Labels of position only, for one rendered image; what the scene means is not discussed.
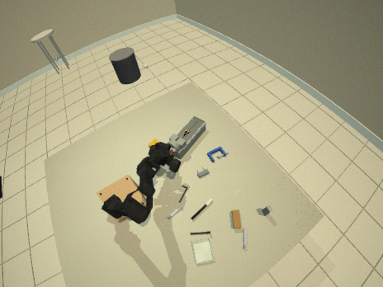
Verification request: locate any blue c-shaped block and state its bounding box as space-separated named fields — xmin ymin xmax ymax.
xmin=207 ymin=146 xmax=228 ymax=162

